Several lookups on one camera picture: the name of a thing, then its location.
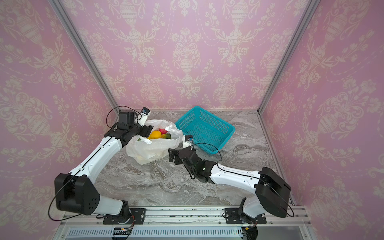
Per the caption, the corner aluminium post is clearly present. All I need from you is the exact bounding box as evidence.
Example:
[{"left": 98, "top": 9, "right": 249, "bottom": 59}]
[
  {"left": 48, "top": 0, "right": 118, "bottom": 108},
  {"left": 258, "top": 0, "right": 321, "bottom": 115}
]

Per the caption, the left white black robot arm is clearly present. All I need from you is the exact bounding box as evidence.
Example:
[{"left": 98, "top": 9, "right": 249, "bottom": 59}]
[{"left": 51, "top": 108, "right": 153, "bottom": 224}]

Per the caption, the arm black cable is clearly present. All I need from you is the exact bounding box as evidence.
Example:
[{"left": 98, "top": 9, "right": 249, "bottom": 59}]
[
  {"left": 191, "top": 142, "right": 295, "bottom": 218},
  {"left": 47, "top": 105, "right": 142, "bottom": 222}
]

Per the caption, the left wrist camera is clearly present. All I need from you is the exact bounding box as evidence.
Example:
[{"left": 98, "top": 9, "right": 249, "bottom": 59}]
[{"left": 138, "top": 107, "right": 151, "bottom": 127}]

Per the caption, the white plastic bag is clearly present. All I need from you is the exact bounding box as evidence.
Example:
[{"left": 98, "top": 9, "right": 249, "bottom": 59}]
[{"left": 125, "top": 120, "right": 183, "bottom": 165}]

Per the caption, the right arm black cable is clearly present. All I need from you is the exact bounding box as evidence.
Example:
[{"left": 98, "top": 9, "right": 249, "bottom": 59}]
[{"left": 191, "top": 142, "right": 295, "bottom": 218}]

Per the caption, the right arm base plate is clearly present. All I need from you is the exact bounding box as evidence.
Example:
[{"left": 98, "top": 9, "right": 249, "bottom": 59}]
[{"left": 222, "top": 208, "right": 267, "bottom": 225}]

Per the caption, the pink fruit in bag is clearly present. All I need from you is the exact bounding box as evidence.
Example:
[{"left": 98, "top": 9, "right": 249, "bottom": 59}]
[{"left": 158, "top": 129, "right": 168, "bottom": 135}]

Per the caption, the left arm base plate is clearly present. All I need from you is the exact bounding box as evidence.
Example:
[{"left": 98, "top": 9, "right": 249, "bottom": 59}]
[{"left": 103, "top": 208, "right": 147, "bottom": 225}]

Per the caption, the green fruit in bag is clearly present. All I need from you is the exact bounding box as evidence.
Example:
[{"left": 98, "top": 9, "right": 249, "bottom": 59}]
[{"left": 161, "top": 133, "right": 172, "bottom": 140}]

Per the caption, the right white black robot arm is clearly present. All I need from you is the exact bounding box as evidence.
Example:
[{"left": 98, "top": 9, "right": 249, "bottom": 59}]
[{"left": 169, "top": 147, "right": 294, "bottom": 224}]

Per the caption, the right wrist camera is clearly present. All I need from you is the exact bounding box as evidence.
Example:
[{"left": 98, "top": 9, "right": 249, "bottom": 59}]
[{"left": 183, "top": 135, "right": 194, "bottom": 149}]

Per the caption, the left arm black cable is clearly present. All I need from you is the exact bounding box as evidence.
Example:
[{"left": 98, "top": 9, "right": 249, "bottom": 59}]
[{"left": 47, "top": 105, "right": 142, "bottom": 222}]

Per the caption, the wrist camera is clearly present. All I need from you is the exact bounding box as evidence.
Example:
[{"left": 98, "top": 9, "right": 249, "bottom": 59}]
[
  {"left": 138, "top": 107, "right": 151, "bottom": 127},
  {"left": 183, "top": 135, "right": 194, "bottom": 149}
]

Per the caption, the aluminium front rail frame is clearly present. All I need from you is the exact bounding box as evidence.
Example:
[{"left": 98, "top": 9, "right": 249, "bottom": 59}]
[{"left": 53, "top": 206, "right": 316, "bottom": 240}]

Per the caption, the yellow fruit in bag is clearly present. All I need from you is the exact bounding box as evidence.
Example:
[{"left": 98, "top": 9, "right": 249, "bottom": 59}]
[{"left": 148, "top": 131, "right": 162, "bottom": 140}]

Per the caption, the teal plastic basket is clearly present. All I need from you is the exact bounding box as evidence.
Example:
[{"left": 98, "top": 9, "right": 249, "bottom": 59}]
[{"left": 175, "top": 106, "right": 235, "bottom": 155}]

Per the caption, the right corner aluminium post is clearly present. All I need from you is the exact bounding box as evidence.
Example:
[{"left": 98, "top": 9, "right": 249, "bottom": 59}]
[{"left": 258, "top": 0, "right": 321, "bottom": 115}]

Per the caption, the left corner aluminium post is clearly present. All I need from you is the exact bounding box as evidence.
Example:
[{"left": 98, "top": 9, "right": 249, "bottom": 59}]
[{"left": 48, "top": 0, "right": 118, "bottom": 108}]

